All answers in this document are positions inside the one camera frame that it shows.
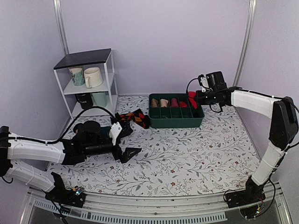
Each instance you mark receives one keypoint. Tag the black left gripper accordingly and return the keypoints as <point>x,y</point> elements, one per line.
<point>124,157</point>

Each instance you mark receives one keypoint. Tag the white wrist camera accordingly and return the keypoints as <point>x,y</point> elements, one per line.
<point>114,132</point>
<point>203,83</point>

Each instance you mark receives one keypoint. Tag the mint green mug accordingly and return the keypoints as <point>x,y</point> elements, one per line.
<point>100,98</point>

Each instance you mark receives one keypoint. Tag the brown argyle sock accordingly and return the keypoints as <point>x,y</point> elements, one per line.
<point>76,127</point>

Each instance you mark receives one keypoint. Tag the teal patterned mug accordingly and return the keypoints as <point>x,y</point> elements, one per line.
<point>77,76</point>

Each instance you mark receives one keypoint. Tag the red rolled sock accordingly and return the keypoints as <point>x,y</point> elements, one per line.
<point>183,104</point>

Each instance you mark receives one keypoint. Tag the right aluminium corner post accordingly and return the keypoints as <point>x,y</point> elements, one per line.
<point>246,40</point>

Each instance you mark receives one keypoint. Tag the aluminium front rail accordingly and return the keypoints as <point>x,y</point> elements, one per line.
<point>200,209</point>

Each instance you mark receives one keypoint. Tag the tan rolled sock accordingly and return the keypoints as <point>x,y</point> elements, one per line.
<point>154,103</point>

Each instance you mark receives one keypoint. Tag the white shelf rack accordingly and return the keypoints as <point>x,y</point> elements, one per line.
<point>102,58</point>

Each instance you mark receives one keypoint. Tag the left aluminium corner post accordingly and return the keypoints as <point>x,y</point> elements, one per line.
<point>60,25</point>

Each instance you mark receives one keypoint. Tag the black orange argyle sock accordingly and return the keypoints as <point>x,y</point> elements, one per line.
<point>136,116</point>

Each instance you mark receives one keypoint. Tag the floral table cloth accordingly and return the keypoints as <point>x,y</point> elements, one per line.
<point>212,158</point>

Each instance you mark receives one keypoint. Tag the dark teal sock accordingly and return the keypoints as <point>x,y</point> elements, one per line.
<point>104,131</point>

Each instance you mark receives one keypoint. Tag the maroon rolled sock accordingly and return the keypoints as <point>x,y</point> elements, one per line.
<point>174,103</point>

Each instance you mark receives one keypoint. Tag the green divided organizer box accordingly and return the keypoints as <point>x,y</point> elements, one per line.
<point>174,117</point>

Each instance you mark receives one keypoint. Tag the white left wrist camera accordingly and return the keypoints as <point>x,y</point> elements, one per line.
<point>114,132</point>

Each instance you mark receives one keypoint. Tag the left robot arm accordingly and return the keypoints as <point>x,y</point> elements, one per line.
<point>90,139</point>

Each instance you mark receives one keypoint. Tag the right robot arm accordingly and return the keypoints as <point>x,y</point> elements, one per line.
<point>281,111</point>

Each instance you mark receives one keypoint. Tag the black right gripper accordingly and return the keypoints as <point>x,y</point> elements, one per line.
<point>199,100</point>

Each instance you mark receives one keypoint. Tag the aluminium corner post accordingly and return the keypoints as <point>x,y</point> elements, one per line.
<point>60,25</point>
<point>246,40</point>

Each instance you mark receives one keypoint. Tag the beige rolled sock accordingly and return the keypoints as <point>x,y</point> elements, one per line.
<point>164,103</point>

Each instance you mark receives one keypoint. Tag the cream mug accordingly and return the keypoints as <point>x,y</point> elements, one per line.
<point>93,77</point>

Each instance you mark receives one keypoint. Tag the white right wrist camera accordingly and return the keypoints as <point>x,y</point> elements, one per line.
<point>203,83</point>

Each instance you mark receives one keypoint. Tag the red sock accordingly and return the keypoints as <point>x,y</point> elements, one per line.
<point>192,96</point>
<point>183,104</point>

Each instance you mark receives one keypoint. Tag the black mug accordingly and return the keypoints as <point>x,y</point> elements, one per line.
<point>85,100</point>

